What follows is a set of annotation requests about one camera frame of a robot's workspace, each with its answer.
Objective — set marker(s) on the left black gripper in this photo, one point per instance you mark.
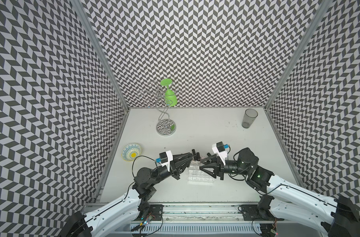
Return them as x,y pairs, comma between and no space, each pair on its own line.
176,162

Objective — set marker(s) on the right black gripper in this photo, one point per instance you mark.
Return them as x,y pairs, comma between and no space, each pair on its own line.
218,169

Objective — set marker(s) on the clear acrylic lipstick organizer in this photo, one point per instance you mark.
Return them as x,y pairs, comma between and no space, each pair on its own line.
198,177

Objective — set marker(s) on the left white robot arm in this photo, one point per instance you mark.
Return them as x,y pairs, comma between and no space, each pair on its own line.
129,206

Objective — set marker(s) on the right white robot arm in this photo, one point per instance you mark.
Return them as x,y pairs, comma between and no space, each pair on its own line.
280,199

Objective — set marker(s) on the yellow blue patterned bowl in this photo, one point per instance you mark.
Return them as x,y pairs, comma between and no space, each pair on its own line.
131,151

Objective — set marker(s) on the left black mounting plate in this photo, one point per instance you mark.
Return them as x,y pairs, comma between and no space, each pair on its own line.
151,213

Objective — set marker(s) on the black mounting plate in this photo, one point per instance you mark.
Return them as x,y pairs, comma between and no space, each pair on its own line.
151,213
260,211

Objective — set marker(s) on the green plastic goblet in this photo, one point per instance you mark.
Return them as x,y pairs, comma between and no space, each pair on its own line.
169,96

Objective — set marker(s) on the grey glass tumbler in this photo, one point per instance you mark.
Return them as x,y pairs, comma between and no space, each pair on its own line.
249,117

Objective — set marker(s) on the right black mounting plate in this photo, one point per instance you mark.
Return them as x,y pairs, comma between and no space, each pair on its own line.
260,211

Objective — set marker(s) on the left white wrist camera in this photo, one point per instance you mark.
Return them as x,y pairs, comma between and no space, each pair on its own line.
165,159

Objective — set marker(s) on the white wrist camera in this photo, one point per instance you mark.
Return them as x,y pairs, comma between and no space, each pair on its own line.
165,159
220,150

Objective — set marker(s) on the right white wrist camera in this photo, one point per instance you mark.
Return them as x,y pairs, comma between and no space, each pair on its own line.
220,150

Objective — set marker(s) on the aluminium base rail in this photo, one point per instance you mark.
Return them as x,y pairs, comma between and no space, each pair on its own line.
214,219

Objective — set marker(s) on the metal wire cup stand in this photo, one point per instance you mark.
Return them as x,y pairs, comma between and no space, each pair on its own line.
165,125

